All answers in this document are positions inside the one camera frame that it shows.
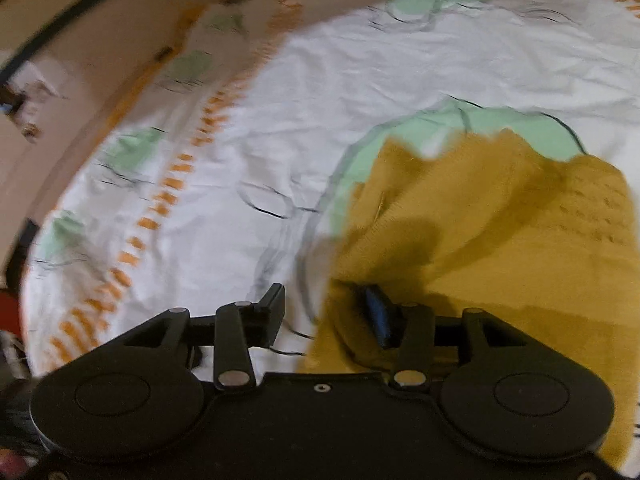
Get mustard yellow knit garment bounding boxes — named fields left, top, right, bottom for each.
left=302, top=130, right=639, bottom=469

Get white patterned bed sheet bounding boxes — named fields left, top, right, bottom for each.
left=22, top=0, right=639, bottom=376

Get white wooden bed frame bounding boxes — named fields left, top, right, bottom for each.
left=0, top=0, right=312, bottom=281

